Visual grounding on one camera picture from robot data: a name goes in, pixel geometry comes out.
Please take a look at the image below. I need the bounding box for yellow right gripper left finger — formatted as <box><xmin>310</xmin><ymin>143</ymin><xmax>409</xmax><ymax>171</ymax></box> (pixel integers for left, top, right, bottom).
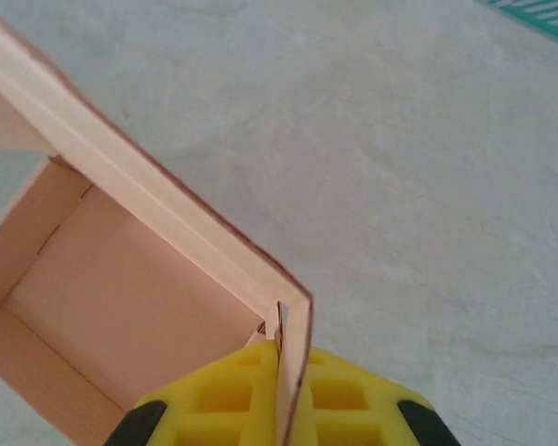
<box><xmin>100</xmin><ymin>339</ymin><xmax>281</xmax><ymax>446</ymax></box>

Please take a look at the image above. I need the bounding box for orange paper box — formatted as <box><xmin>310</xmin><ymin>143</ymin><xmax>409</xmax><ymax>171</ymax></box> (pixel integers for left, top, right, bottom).
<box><xmin>0</xmin><ymin>7</ymin><xmax>315</xmax><ymax>446</ymax></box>

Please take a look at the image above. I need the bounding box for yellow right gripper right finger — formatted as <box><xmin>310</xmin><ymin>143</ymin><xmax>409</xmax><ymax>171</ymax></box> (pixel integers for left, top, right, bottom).
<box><xmin>296</xmin><ymin>347</ymin><xmax>462</xmax><ymax>446</ymax></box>

